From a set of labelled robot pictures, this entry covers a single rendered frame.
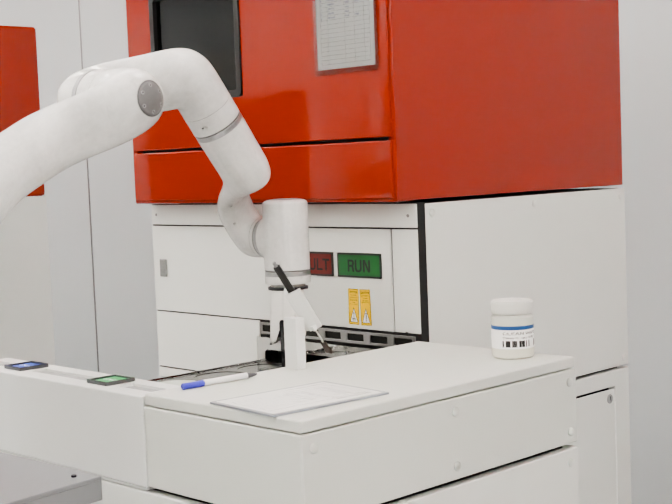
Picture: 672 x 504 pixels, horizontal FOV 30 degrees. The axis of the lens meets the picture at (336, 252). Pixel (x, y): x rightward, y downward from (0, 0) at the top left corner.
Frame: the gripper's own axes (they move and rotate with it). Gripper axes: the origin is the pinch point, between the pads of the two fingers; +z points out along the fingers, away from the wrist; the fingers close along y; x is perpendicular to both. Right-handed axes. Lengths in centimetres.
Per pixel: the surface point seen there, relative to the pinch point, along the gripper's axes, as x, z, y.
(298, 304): 8.1, -15.1, 26.7
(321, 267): 2.7, -17.3, -17.5
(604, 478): 57, 34, -52
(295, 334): 7.7, -10.3, 28.0
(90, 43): -161, -95, -308
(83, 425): -25.2, 2.5, 38.7
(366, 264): 13.0, -18.3, -10.5
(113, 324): -155, 31, -305
